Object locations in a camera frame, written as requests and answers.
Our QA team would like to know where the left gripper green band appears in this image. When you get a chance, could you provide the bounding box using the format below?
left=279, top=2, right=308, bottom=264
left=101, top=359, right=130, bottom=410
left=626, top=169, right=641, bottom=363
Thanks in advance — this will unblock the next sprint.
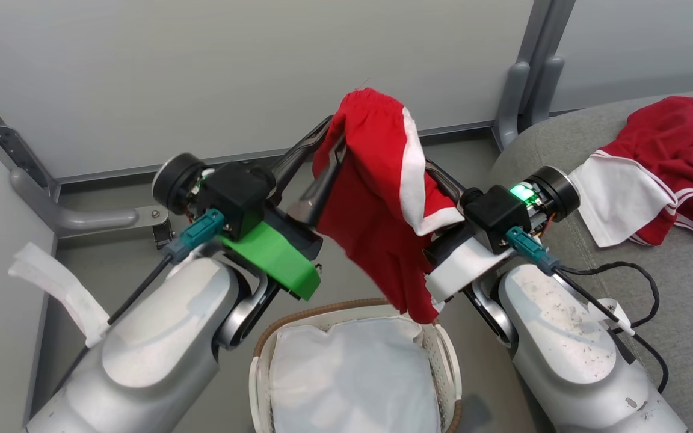
left=220, top=116, right=347, bottom=301

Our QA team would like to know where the red white striped shirt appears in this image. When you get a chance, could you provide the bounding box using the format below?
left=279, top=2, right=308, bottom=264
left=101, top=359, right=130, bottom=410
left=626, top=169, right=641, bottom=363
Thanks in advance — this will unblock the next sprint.
left=569, top=96, right=693, bottom=248

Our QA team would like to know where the white tape tag right cable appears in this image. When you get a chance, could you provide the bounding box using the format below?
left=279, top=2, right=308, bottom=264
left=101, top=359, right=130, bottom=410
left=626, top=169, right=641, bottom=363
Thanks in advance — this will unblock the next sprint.
left=587, top=299, right=636, bottom=336

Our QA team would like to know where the thin black looped cable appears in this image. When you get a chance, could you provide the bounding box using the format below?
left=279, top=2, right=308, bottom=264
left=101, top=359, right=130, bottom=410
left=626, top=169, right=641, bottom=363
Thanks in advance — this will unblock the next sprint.
left=557, top=262, right=670, bottom=393

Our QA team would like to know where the right teal connector black cable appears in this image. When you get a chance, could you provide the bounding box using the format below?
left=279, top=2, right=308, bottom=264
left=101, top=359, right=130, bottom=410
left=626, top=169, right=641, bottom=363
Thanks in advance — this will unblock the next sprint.
left=506, top=227, right=636, bottom=336

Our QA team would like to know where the white laundry basket brown rim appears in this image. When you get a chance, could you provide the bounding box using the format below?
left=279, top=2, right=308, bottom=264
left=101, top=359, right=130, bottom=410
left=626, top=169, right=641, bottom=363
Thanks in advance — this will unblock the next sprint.
left=248, top=299, right=463, bottom=433

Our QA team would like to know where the teal connector black cable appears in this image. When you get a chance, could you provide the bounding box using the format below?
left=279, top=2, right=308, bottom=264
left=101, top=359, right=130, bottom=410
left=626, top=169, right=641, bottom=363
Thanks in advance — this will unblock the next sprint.
left=506, top=227, right=636, bottom=336
left=108, top=209, right=226, bottom=327

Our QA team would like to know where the grey partition foot bracket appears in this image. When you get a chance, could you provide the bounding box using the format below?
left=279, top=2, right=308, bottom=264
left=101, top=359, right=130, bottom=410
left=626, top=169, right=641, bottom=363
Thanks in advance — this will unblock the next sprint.
left=494, top=0, right=576, bottom=151

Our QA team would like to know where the grey fabric sofa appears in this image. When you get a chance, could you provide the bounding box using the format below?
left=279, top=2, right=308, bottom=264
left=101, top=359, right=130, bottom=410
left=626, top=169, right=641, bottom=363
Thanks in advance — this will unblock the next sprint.
left=488, top=86, right=693, bottom=433

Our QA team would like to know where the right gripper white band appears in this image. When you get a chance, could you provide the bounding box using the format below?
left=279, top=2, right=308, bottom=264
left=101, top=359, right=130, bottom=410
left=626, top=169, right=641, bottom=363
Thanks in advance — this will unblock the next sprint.
left=423, top=159, right=514, bottom=301

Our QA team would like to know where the red shorts white side stripe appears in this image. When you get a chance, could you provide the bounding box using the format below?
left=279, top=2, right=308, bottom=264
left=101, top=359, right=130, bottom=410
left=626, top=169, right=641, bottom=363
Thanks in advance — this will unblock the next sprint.
left=312, top=88, right=464, bottom=324

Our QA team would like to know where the grey partition foot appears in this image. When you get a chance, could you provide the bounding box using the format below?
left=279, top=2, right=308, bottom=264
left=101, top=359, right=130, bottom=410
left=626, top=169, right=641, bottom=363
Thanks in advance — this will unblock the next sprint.
left=10, top=168, right=170, bottom=238

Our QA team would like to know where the left teal connector black cable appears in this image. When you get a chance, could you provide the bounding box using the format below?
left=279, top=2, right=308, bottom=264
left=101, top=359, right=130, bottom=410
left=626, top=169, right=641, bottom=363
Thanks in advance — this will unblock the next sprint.
left=108, top=209, right=226, bottom=327

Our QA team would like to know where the white basket liner cloth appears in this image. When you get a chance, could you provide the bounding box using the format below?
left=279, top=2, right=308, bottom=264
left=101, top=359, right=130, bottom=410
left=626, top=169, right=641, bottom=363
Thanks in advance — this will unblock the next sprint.
left=269, top=317, right=442, bottom=433

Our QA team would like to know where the black caster wheel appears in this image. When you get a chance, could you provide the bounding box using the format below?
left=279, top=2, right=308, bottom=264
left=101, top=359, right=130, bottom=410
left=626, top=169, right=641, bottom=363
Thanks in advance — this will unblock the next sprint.
left=153, top=218, right=174, bottom=250

